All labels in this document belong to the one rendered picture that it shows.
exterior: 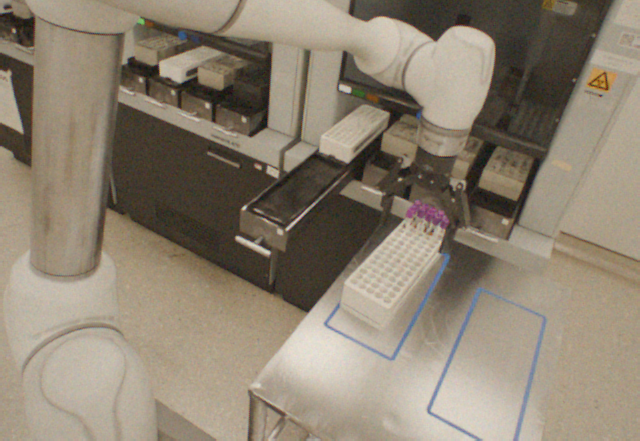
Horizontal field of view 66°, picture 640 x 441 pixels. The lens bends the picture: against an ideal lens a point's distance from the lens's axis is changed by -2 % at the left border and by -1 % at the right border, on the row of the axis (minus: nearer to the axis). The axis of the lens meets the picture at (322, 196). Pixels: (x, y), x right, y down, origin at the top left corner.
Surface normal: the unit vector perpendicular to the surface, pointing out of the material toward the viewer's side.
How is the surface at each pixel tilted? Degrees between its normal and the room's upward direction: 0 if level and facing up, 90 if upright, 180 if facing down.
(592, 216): 90
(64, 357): 10
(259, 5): 93
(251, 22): 118
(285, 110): 90
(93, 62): 91
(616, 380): 0
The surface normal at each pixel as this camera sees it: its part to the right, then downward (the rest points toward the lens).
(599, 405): 0.12, -0.81
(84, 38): 0.44, 0.54
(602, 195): -0.48, 0.46
